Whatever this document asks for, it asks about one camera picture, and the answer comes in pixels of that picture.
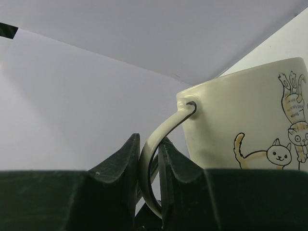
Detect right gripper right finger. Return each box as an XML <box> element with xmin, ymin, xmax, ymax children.
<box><xmin>158</xmin><ymin>138</ymin><xmax>308</xmax><ymax>231</ymax></box>

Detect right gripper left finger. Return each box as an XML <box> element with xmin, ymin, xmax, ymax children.
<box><xmin>0</xmin><ymin>133</ymin><xmax>140</xmax><ymax>231</ymax></box>

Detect beige mug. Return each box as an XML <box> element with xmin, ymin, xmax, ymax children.
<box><xmin>138</xmin><ymin>57</ymin><xmax>308</xmax><ymax>217</ymax></box>

